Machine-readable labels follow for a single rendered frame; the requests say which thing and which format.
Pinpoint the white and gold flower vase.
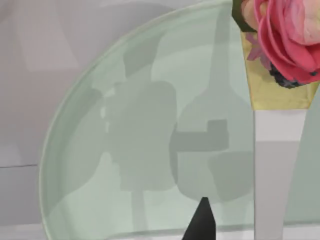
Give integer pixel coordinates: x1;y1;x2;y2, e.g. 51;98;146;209
231;0;320;240

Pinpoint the pale green round plate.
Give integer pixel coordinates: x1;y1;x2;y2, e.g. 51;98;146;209
38;0;320;240

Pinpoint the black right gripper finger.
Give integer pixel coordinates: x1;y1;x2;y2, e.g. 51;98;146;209
181;196;217;240

